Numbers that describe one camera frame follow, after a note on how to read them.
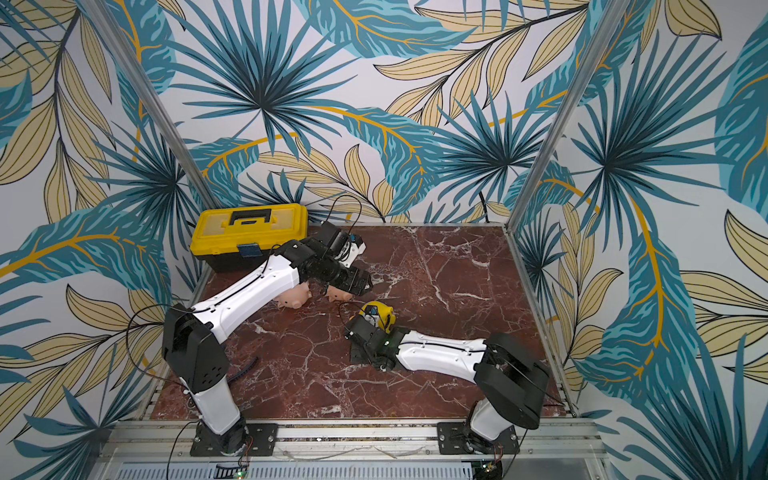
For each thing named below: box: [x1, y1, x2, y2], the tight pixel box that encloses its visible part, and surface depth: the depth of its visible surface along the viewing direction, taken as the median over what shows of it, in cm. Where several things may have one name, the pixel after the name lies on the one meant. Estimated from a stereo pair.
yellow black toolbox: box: [190, 203, 309, 273], surface depth 97 cm
